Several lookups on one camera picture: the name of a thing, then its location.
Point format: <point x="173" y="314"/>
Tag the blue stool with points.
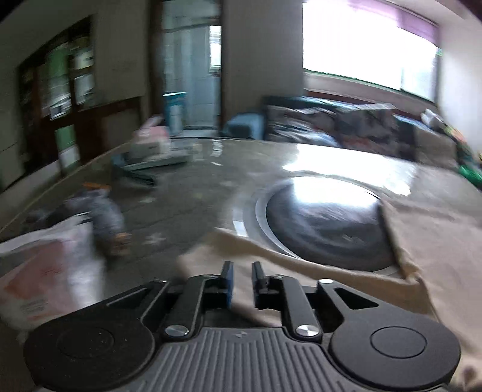
<point x="243" y="126"/>

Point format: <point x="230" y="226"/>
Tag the white plastic bag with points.
<point x="41" y="279"/>

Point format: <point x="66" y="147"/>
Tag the grey patterned cloth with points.
<point x="101" y="216"/>

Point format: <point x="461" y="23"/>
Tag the sofa with patterned blanket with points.
<point x="350" y="126"/>

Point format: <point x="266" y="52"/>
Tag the dark wooden cabinet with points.
<point x="64" y="98"/>

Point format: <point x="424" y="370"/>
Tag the green items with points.
<point x="469" y="162"/>

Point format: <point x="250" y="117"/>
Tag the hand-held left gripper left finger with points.
<point x="228" y="288"/>

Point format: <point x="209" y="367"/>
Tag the pink and white box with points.
<point x="152" y="137"/>

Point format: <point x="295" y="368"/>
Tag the bright window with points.
<point x="369" y="45"/>

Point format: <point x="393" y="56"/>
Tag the beige cloth garment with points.
<point x="433" y="264"/>

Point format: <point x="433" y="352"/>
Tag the teal and white container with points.
<point x="175" y="113"/>

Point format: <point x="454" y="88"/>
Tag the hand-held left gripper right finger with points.
<point x="258" y="290"/>

